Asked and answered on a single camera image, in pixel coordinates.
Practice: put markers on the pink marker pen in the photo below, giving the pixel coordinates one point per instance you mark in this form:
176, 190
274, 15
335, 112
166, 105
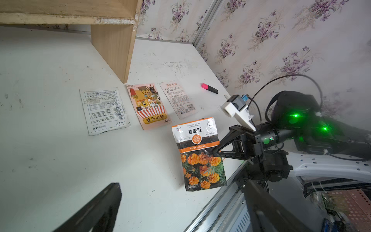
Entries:
209, 88

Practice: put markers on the colourful cartoon seed packet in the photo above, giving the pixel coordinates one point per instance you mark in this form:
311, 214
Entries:
148, 106

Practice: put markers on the orange flower seed packet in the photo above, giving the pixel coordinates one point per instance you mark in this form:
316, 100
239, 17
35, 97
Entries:
195, 140

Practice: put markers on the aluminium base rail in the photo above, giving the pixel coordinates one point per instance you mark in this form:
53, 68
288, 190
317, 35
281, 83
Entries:
227, 210

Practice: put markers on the pink white seed packet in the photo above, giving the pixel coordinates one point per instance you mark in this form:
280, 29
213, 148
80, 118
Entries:
178, 99

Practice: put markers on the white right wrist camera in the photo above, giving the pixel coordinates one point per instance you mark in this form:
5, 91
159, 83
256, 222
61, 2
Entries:
236, 107

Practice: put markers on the wooden two-tier shelf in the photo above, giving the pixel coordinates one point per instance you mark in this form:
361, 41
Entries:
113, 24

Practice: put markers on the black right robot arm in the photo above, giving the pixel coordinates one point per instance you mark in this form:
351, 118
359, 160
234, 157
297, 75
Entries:
296, 140

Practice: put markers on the white printed seed packet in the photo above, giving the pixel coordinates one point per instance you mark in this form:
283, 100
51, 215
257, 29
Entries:
104, 111

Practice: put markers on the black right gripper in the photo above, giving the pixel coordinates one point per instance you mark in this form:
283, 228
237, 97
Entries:
242, 143

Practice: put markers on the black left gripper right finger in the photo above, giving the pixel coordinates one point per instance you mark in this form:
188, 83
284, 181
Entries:
266, 214

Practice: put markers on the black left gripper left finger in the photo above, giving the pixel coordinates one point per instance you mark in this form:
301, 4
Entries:
98, 215

